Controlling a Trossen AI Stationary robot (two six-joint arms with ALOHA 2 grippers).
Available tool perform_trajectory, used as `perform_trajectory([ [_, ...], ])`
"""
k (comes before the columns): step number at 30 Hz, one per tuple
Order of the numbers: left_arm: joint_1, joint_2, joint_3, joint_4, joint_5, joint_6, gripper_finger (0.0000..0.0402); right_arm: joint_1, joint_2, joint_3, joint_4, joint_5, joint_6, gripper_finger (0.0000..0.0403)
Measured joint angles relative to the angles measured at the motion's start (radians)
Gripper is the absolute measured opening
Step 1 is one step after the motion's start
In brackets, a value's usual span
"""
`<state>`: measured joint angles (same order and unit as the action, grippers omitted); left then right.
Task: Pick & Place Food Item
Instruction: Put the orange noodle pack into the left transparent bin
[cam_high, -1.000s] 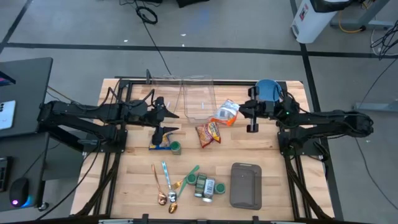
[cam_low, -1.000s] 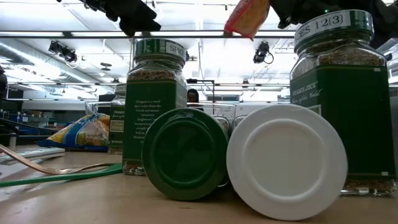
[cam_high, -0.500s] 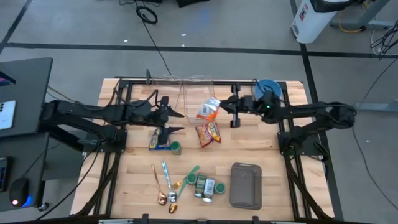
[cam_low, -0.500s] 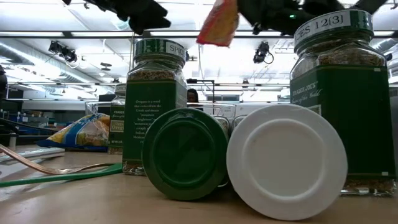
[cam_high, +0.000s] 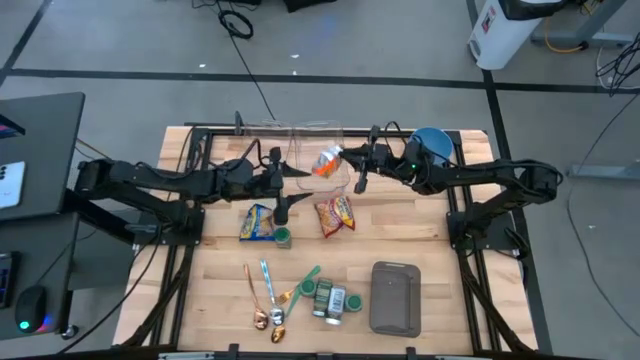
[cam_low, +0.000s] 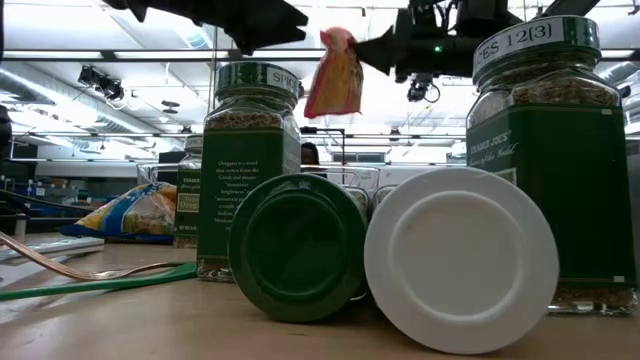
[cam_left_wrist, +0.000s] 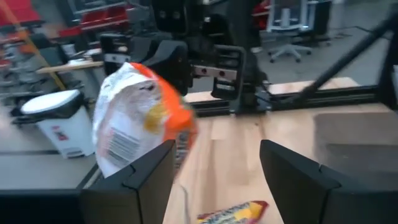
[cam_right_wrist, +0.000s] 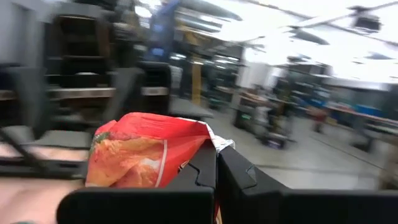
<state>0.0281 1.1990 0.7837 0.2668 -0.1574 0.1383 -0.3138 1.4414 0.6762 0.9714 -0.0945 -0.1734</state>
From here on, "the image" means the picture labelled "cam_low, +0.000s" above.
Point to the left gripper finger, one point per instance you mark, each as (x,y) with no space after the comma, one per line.
(260,37)
(265,14)

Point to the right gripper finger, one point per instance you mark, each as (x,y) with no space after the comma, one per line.
(382,50)

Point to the red orange snack bag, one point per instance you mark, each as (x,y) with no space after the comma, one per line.
(337,80)

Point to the green lidded spice jar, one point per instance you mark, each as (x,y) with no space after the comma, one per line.
(297,247)
(240,200)
(189,200)
(565,200)

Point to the white lidded spice jar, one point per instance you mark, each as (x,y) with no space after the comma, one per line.
(457,260)

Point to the silver metal spoon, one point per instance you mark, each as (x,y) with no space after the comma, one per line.
(60,247)

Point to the copper metal spoon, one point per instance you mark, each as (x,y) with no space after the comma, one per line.
(30,255)

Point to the black ceiling mounted device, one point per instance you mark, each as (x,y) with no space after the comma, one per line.
(102,82)

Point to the person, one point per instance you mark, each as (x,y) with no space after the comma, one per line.
(310,152)

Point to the clear plastic spice bin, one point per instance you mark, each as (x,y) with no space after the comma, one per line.
(350,172)

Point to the black monitor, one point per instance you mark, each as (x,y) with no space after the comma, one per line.
(172,157)

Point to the black hanging ceiling camera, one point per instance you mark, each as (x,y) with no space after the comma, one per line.
(419,90)

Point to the small white post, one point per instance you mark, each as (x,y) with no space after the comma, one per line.
(20,227)

